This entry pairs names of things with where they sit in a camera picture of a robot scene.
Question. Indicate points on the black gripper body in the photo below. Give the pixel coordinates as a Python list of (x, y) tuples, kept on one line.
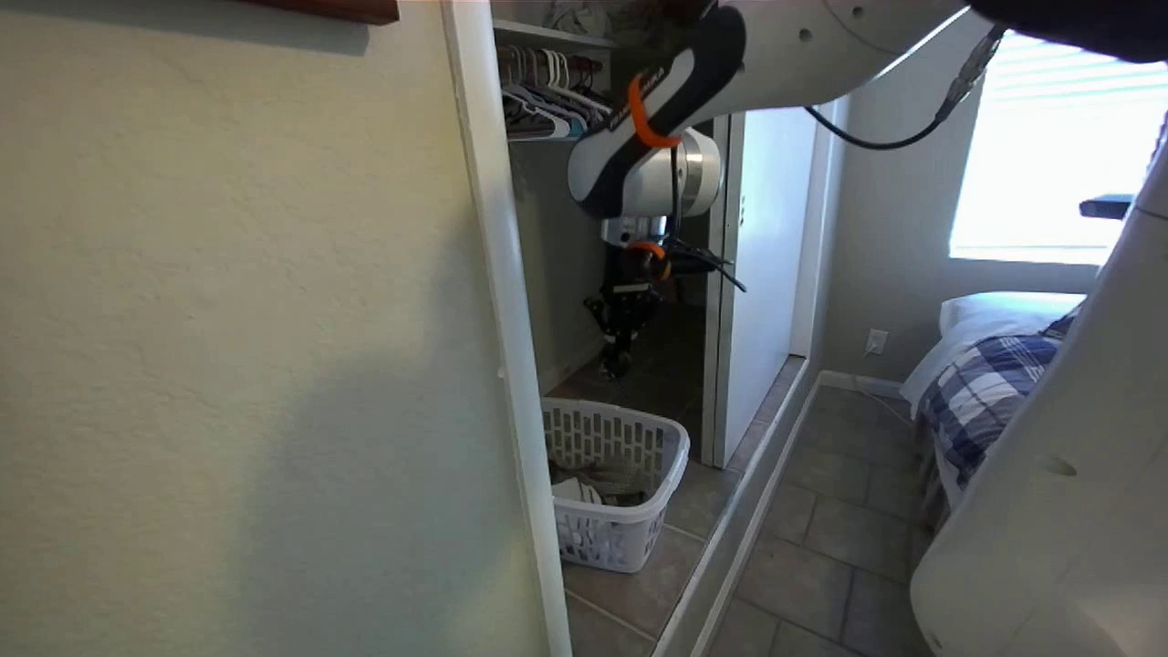
[(626, 294)]

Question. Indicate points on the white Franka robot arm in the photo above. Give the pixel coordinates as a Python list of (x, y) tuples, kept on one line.
[(1061, 488)]

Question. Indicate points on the white floor door track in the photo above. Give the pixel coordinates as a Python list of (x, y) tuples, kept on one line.
[(744, 514)]

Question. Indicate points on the white closet shelf unit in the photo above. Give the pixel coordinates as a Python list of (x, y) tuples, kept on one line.
[(548, 33)]

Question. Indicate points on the gray crumpled cloth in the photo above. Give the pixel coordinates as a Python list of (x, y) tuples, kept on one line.
[(622, 481)]

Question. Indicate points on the white sliding closet door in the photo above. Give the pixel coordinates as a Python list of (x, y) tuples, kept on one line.
[(768, 279)]

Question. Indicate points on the white striped towel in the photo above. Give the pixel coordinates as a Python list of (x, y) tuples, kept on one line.
[(574, 490)]

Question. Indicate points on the white plastic laundry basket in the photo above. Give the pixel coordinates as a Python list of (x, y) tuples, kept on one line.
[(622, 535)]

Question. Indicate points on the bunch of clothes hangers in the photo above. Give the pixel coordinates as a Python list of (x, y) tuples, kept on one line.
[(554, 105)]

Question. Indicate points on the blue plaid bedding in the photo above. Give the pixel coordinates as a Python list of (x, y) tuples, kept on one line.
[(986, 404)]

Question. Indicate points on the bright window with blinds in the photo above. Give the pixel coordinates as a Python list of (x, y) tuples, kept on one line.
[(1044, 159)]

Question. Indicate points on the white wall outlet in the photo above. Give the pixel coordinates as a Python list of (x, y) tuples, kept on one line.
[(879, 342)]

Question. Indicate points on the wooden picture frame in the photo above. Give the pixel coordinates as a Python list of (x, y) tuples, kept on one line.
[(329, 10)]

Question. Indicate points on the black camera stand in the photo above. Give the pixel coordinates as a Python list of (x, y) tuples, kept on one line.
[(1104, 205)]

